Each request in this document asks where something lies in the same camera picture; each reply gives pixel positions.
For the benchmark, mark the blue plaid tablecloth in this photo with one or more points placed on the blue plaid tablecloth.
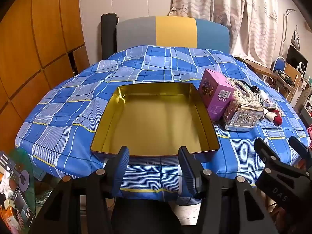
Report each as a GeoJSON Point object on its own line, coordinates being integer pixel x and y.
{"type": "Point", "coordinates": [73, 117]}

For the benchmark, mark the white crumpled cloth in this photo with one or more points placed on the white crumpled cloth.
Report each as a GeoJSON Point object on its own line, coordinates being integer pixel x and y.
{"type": "Point", "coordinates": [4, 185]}

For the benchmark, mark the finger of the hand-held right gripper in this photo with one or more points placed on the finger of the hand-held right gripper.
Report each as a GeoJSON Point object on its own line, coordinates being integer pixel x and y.
{"type": "Point", "coordinates": [299, 151]}
{"type": "Point", "coordinates": [265, 152]}

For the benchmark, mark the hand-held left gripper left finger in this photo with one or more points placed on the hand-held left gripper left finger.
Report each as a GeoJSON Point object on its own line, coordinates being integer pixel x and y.
{"type": "Point", "coordinates": [123, 162]}

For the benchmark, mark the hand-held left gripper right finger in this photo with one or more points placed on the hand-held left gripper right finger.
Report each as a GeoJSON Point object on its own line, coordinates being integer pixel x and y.
{"type": "Point", "coordinates": [187, 173]}

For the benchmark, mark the black rolled mat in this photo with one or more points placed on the black rolled mat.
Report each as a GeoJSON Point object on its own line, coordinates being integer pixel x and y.
{"type": "Point", "coordinates": [108, 36]}

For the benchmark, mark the gold metal tin box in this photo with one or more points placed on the gold metal tin box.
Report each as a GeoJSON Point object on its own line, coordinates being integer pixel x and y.
{"type": "Point", "coordinates": [158, 121]}

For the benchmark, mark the white sock with teal band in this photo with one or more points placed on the white sock with teal band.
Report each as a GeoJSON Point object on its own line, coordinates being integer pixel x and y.
{"type": "Point", "coordinates": [268, 116]}

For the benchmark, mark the green plastic basket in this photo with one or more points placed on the green plastic basket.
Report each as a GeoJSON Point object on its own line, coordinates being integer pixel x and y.
{"type": "Point", "coordinates": [24, 160]}

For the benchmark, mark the black printed card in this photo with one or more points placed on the black printed card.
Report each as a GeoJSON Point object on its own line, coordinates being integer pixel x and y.
{"type": "Point", "coordinates": [20, 204]}

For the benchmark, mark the green black power tool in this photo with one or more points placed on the green black power tool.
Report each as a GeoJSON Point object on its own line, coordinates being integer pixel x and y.
{"type": "Point", "coordinates": [284, 75]}

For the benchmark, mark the wooden board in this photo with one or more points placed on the wooden board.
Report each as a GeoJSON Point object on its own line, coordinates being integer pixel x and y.
{"type": "Point", "coordinates": [291, 75]}

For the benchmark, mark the white round fan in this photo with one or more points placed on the white round fan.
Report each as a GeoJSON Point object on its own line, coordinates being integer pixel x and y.
{"type": "Point", "coordinates": [302, 67]}

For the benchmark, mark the beige ship print curtain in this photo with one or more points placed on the beige ship print curtain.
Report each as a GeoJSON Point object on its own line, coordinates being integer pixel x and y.
{"type": "Point", "coordinates": [219, 0]}

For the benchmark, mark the black slotted spatula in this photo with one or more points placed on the black slotted spatula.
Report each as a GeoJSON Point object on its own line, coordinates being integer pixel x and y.
{"type": "Point", "coordinates": [6, 160]}

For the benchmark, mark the red plush toy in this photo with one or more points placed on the red plush toy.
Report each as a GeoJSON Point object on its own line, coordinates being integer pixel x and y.
{"type": "Point", "coordinates": [277, 117]}

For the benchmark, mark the blue folding chair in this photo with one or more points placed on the blue folding chair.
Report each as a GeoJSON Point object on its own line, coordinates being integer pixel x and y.
{"type": "Point", "coordinates": [279, 64]}

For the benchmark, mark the white garment steamer stand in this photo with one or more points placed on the white garment steamer stand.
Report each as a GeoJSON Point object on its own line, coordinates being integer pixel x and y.
{"type": "Point", "coordinates": [284, 29]}

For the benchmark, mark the wooden side table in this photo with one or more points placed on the wooden side table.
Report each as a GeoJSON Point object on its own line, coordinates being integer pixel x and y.
{"type": "Point", "coordinates": [256, 67]}

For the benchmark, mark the black monitor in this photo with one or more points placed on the black monitor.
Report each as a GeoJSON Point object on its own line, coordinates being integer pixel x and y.
{"type": "Point", "coordinates": [293, 54]}

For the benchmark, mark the wooden wardrobe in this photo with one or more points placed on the wooden wardrobe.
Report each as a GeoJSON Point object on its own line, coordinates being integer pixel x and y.
{"type": "Point", "coordinates": [36, 41]}

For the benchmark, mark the silver ornate tissue box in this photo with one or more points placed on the silver ornate tissue box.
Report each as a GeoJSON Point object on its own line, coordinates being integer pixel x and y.
{"type": "Point", "coordinates": [243, 112]}

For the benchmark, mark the black hairpiece with beaded clip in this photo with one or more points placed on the black hairpiece with beaded clip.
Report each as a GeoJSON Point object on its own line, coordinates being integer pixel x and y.
{"type": "Point", "coordinates": [254, 87]}

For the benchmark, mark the purple cardboard box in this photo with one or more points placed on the purple cardboard box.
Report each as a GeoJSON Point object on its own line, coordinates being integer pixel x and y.
{"type": "Point", "coordinates": [214, 95]}

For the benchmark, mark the orange plastic basket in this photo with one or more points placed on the orange plastic basket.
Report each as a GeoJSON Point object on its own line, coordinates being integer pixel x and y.
{"type": "Point", "coordinates": [6, 217]}

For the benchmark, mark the pink fuzzy cloth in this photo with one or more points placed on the pink fuzzy cloth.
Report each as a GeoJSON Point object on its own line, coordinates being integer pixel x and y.
{"type": "Point", "coordinates": [309, 131]}

